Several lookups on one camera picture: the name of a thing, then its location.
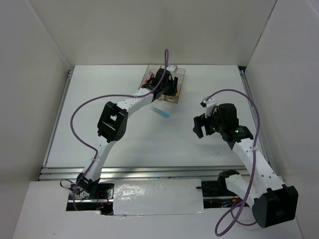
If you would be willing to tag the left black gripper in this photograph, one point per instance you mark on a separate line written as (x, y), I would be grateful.
(174, 82)

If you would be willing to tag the white foil cover plate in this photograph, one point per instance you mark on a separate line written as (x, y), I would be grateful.
(157, 197)

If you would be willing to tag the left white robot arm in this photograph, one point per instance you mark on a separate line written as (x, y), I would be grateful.
(113, 122)

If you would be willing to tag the clear right organizer bin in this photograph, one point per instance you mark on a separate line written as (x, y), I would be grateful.
(180, 74)

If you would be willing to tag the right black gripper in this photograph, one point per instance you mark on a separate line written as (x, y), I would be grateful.
(202, 120)

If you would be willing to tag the pink cap pen bundle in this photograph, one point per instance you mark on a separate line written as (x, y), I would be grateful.
(149, 76)

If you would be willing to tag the clear blue highlighter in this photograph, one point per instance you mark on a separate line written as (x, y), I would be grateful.
(160, 112)

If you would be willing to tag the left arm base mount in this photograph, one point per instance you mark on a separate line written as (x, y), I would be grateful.
(100, 199)

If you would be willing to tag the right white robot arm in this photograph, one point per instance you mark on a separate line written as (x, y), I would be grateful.
(271, 200)

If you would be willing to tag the aluminium front rail frame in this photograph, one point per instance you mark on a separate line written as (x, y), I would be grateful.
(111, 173)

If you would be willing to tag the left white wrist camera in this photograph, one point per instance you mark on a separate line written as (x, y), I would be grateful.
(172, 68)

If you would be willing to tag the clear middle organizer bin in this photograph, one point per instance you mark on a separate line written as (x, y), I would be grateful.
(161, 97)

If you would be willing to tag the clear organizer bin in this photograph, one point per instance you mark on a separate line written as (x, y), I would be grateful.
(161, 97)
(180, 74)
(150, 68)

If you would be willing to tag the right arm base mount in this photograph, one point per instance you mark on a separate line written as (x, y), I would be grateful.
(215, 194)

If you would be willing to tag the clear left organizer bin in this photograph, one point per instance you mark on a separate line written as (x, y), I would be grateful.
(150, 68)

